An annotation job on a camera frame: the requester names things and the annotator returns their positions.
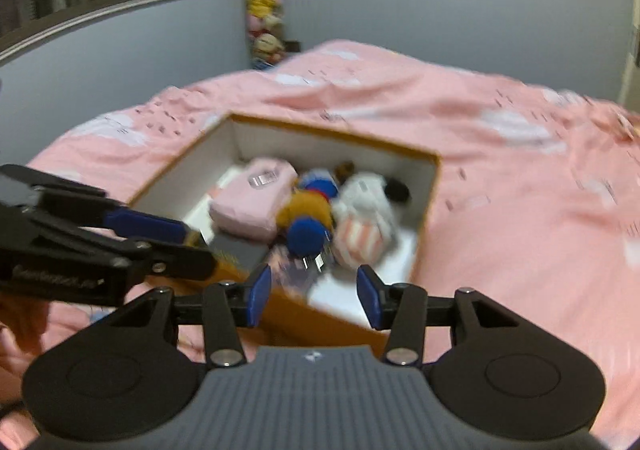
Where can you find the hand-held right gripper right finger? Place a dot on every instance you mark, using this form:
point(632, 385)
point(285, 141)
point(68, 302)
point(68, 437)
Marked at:
point(369, 297)

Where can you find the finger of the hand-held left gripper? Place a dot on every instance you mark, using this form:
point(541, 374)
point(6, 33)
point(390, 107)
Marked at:
point(145, 226)
point(185, 262)

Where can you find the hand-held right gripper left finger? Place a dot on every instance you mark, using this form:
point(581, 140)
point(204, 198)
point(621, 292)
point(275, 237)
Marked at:
point(260, 297)

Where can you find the dark grey rectangular box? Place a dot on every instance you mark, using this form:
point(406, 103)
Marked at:
point(242, 250)

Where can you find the pink pouch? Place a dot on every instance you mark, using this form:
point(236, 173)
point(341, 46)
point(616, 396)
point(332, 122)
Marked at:
point(250, 205)

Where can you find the white striped plush toy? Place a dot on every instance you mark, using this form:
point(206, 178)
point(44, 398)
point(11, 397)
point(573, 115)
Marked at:
point(365, 202)

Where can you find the yellow and blue plush toy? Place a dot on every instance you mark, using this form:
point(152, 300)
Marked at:
point(305, 212)

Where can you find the orange cardboard box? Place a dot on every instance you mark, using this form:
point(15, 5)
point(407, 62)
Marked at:
point(320, 140)

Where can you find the clear plastic packet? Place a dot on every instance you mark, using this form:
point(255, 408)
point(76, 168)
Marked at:
point(295, 271)

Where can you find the pink printed blanket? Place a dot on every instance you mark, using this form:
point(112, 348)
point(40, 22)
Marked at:
point(525, 230)

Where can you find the column of plush toys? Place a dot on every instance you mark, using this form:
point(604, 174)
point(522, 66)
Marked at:
point(262, 5)

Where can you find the dark wall socket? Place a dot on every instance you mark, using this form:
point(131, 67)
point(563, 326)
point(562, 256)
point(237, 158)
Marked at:
point(293, 46)

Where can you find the pale door frame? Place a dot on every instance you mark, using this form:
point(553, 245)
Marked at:
point(631, 70)

